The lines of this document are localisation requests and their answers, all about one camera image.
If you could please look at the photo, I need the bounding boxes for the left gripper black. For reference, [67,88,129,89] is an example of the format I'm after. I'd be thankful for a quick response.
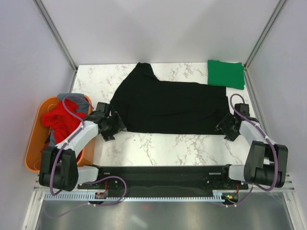
[101,112,126,142]

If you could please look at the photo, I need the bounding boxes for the black t shirt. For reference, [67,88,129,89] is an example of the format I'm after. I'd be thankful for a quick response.
[110,63,230,135]

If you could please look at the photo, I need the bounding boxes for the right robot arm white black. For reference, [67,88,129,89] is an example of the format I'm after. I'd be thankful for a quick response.
[215,103,288,191]

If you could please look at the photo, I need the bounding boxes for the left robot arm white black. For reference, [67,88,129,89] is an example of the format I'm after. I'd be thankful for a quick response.
[39,102,126,196]

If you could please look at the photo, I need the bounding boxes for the grey t shirt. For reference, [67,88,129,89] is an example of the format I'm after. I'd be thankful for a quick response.
[44,92,91,149]

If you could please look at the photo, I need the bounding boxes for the red t shirt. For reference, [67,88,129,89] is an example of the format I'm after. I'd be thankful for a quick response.
[40,98,88,166]

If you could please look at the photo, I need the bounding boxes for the folded green t shirt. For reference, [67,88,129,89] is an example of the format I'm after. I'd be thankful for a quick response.
[207,60,245,90]

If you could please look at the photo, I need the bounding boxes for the orange plastic basket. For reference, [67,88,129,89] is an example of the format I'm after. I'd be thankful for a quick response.
[24,96,95,173]

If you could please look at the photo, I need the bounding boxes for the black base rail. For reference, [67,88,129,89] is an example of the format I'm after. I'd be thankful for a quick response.
[78,166,248,197]

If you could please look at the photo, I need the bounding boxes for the white slotted cable duct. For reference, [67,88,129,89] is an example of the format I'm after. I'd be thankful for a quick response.
[43,191,226,202]

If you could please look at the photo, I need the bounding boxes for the left aluminium frame post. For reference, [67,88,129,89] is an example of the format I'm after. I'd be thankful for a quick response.
[33,0,79,72]

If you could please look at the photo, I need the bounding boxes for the aluminium frame post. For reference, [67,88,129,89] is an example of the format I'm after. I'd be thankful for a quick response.
[244,0,288,70]
[33,0,79,72]

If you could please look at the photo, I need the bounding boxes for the right aluminium frame post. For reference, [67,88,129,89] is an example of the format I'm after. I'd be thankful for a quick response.
[244,0,288,70]

